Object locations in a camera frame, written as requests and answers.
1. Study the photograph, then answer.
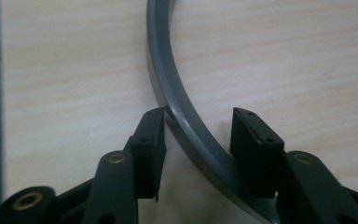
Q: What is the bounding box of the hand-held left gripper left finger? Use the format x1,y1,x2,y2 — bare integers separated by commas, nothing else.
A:
127,106,168,202

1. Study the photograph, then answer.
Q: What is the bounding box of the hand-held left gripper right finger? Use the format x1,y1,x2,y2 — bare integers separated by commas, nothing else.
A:
229,106,285,199

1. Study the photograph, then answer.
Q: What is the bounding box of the grey plastic bin ring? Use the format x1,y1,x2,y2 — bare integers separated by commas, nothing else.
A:
145,0,281,224

